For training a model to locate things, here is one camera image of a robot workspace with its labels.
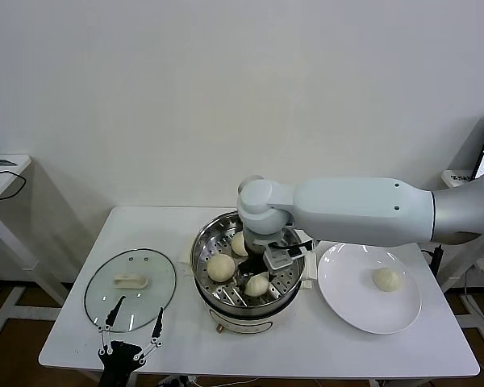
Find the white steamed baozi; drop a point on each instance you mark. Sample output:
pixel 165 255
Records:
pixel 256 287
pixel 221 267
pixel 238 244
pixel 388 279

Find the white round plate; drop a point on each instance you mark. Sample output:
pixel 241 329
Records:
pixel 347 290

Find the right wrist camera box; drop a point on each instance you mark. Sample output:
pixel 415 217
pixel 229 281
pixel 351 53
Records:
pixel 278 260

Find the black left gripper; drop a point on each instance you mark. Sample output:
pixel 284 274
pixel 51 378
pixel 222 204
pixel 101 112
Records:
pixel 119 356

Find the printed paper label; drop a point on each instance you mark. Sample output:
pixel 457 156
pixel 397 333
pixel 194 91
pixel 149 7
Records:
pixel 460 177

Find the white side table with tools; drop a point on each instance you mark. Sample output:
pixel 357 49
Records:
pixel 20 161

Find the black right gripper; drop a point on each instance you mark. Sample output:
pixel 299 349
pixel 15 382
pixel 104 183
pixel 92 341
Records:
pixel 254 268

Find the white electric cooker pot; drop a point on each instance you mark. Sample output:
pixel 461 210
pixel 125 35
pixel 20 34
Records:
pixel 246 324

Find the stainless steel steamer basket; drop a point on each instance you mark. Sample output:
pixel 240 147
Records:
pixel 209 242

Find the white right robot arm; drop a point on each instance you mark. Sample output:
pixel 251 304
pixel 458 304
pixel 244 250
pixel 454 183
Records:
pixel 347 209

